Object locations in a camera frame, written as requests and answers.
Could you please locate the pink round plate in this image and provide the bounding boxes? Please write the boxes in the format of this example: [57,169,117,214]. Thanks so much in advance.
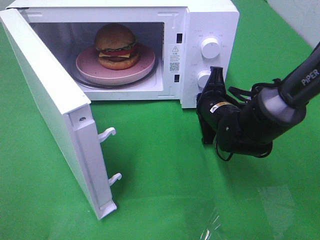
[75,43,156,86]

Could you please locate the clear plastic film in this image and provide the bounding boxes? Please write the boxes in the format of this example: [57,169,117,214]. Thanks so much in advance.
[190,185,302,240]

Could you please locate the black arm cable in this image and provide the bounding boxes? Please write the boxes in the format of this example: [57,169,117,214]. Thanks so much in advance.
[214,77,283,162]

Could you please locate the white microwave door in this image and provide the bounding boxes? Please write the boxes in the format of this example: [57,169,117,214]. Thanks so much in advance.
[0,8,122,219]

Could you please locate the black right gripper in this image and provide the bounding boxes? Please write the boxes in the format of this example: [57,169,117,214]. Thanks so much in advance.
[196,66,240,145]

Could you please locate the white microwave oven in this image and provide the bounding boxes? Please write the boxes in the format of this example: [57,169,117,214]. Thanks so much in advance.
[0,0,239,113]

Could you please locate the burger with sesame-free bun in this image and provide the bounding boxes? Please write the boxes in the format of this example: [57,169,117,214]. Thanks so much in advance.
[94,23,140,71]

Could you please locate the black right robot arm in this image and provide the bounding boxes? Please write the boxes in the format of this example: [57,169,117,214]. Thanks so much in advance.
[196,46,320,161]

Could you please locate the green table mat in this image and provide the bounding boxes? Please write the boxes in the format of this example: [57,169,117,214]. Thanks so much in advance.
[0,0,320,240]

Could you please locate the white microwave knob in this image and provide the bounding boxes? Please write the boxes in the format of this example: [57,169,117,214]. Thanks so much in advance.
[200,36,222,59]
[197,70,211,89]

